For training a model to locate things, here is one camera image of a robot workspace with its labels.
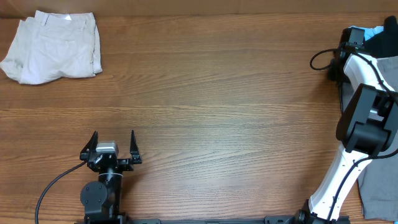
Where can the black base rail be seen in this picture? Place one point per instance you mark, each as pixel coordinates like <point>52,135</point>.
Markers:
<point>266,220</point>

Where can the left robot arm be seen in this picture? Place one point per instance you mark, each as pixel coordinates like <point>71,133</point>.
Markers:
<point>102,198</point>

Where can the light blue t-shirt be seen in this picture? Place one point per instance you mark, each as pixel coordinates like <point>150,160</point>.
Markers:
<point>371,32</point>

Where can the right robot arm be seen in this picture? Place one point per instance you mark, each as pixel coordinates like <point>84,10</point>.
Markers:
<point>368,124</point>

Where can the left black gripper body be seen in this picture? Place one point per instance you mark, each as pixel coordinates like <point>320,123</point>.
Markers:
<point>124,165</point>

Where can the grey shorts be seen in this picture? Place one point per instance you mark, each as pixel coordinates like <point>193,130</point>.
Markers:
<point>378,182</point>

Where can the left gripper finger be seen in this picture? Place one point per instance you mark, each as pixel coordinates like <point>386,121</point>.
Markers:
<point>90,147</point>
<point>134,150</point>

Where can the black t-shirt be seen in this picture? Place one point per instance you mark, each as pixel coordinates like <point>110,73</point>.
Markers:
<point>384,44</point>

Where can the folded beige shorts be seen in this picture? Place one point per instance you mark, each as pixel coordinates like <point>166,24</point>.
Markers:
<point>49,46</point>

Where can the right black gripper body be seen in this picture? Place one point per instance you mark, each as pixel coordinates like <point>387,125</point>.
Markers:
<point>334,71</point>

